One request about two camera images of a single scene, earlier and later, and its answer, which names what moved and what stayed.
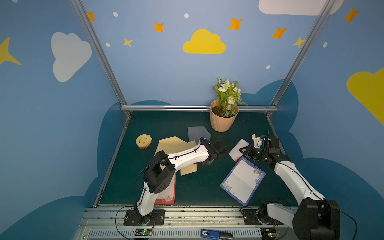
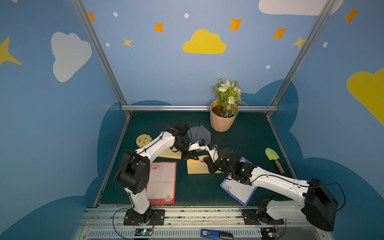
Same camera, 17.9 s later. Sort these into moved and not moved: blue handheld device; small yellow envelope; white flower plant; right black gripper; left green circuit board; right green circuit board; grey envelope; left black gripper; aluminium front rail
Moved: small yellow envelope; right black gripper; left black gripper
Not moved: grey envelope; blue handheld device; right green circuit board; left green circuit board; aluminium front rail; white flower plant
